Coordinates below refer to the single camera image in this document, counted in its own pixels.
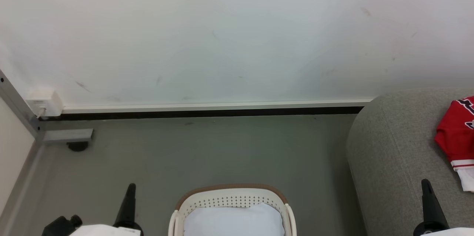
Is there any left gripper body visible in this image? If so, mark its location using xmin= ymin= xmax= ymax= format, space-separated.
xmin=69 ymin=221 xmax=144 ymax=236

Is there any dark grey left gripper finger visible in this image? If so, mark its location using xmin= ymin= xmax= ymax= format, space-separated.
xmin=115 ymin=183 xmax=137 ymax=225

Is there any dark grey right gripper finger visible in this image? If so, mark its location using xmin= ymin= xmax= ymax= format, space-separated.
xmin=421 ymin=179 xmax=447 ymax=225

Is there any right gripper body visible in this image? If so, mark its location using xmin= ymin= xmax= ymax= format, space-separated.
xmin=414 ymin=222 xmax=474 ymax=236

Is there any red sports jersey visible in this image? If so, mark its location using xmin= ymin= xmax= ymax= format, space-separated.
xmin=434 ymin=96 xmax=474 ymax=192

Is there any white perforated laundry basket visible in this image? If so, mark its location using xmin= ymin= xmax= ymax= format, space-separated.
xmin=168 ymin=183 xmax=297 ymax=236

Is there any light grey fabric sofa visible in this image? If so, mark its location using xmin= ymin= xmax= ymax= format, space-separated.
xmin=346 ymin=88 xmax=474 ymax=236

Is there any white cloth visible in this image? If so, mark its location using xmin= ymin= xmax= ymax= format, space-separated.
xmin=183 ymin=203 xmax=286 ymax=236

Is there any black round frame foot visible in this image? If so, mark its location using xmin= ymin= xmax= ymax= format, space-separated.
xmin=67 ymin=141 xmax=89 ymax=152

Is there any white wall socket box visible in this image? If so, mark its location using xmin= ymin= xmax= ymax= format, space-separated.
xmin=27 ymin=89 xmax=63 ymax=118

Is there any aluminium frame profile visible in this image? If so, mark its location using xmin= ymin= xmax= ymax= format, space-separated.
xmin=0 ymin=69 xmax=94 ymax=229

